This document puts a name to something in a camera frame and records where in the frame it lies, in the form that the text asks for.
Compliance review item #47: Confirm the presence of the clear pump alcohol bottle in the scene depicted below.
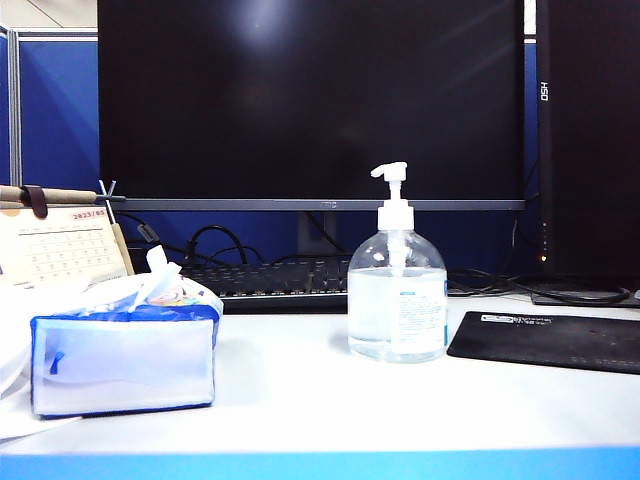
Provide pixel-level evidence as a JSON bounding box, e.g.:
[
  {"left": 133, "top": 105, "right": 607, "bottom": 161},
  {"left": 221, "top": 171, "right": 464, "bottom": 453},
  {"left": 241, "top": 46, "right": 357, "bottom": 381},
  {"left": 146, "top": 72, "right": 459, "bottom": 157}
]
[{"left": 347, "top": 161, "right": 449, "bottom": 365}]

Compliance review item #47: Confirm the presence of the blue white tissue pack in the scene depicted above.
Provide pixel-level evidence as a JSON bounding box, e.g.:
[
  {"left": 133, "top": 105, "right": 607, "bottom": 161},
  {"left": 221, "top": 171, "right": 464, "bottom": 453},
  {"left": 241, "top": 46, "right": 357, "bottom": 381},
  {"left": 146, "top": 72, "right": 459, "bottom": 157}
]
[{"left": 29, "top": 272, "right": 225, "bottom": 419}]

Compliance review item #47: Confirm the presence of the white tissue in pack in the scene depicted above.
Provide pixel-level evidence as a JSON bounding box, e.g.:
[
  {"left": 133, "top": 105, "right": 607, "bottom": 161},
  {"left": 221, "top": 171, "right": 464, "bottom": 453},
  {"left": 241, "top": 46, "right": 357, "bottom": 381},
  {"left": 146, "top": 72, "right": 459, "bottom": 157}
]
[{"left": 127, "top": 244, "right": 182, "bottom": 314}]

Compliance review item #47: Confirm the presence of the black keyboard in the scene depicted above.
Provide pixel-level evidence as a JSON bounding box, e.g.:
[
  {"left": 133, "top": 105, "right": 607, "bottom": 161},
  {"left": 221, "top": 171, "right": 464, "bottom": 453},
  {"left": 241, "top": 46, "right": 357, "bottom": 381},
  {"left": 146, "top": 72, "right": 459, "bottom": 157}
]
[{"left": 177, "top": 255, "right": 354, "bottom": 315}]

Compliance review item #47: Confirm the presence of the black AOC monitor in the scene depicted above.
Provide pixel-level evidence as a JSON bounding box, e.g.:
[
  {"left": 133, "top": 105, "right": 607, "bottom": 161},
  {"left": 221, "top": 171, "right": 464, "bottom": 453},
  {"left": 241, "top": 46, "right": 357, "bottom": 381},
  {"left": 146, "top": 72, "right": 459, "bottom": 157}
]
[{"left": 98, "top": 0, "right": 527, "bottom": 259}]

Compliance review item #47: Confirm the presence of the black mouse pad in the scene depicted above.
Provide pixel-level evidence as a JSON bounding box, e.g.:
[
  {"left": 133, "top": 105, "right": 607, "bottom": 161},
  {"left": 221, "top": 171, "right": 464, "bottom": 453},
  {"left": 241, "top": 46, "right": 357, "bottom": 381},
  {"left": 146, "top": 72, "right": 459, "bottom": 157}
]
[{"left": 446, "top": 310, "right": 640, "bottom": 375}]

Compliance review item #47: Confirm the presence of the beige desk calendar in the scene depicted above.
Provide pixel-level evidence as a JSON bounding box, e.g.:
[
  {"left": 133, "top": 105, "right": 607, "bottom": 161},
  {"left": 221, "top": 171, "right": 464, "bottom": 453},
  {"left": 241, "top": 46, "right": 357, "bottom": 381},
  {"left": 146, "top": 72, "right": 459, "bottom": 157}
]
[{"left": 0, "top": 179, "right": 136, "bottom": 291}]

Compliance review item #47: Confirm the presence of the black HSD monitor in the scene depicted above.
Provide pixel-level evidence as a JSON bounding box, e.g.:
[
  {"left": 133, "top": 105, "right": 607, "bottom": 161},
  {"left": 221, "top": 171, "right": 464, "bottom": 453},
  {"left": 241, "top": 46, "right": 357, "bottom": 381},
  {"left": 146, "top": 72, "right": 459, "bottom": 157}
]
[{"left": 532, "top": 0, "right": 640, "bottom": 307}]

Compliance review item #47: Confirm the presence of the black looped cable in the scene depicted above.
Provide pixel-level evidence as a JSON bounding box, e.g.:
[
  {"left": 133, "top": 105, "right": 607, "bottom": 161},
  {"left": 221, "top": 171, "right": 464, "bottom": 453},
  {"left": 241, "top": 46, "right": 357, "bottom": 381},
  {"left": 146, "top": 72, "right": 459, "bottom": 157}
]
[{"left": 185, "top": 224, "right": 266, "bottom": 266}]

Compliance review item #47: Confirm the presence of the black cable with ferrite bead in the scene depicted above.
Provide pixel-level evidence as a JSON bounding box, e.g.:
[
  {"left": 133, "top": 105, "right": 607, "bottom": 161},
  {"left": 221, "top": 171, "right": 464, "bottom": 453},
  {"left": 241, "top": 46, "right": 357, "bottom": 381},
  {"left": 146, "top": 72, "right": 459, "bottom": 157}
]
[{"left": 117, "top": 212, "right": 191, "bottom": 259}]

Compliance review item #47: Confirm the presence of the black monitor cable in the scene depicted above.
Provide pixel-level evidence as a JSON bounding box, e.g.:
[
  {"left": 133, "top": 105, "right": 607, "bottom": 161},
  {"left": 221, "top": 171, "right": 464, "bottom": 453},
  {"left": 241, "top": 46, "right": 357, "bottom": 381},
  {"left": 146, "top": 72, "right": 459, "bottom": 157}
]
[{"left": 447, "top": 269, "right": 634, "bottom": 306}]

